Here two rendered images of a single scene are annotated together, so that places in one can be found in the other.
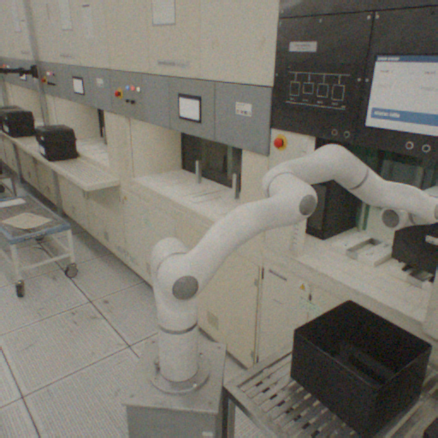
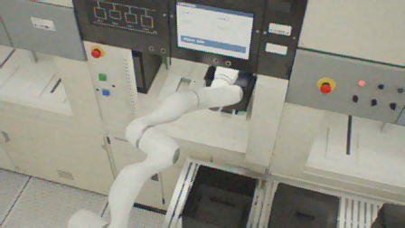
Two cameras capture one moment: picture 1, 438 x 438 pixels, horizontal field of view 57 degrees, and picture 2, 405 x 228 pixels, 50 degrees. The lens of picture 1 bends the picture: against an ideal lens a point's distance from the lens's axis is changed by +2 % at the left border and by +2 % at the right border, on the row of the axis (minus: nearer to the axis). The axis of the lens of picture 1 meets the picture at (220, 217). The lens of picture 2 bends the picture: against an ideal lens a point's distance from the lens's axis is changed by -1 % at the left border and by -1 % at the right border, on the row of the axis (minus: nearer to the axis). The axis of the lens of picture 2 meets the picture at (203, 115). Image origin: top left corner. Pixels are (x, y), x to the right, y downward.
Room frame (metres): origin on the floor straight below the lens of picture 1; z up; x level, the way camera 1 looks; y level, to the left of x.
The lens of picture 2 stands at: (0.21, 0.23, 2.59)
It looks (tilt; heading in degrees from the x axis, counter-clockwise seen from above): 49 degrees down; 323
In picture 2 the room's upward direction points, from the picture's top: 1 degrees clockwise
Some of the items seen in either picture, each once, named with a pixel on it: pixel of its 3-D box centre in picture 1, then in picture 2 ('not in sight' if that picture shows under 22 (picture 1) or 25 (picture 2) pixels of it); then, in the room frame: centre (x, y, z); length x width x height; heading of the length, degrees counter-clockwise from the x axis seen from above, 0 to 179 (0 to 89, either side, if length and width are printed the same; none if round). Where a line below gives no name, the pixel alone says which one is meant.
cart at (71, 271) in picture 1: (28, 238); not in sight; (2.97, 1.58, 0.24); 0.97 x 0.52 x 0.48; 42
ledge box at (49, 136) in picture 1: (56, 142); not in sight; (3.45, 1.44, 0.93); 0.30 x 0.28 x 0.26; 36
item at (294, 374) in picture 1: (357, 360); (219, 205); (0.94, -0.41, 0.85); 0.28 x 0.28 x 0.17; 38
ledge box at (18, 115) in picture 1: (17, 122); not in sight; (4.37, 2.20, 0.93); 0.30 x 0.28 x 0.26; 42
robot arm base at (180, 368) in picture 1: (178, 346); not in sight; (0.98, 0.12, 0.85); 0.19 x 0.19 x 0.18
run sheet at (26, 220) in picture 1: (26, 220); not in sight; (2.81, 1.48, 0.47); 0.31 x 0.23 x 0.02; 61
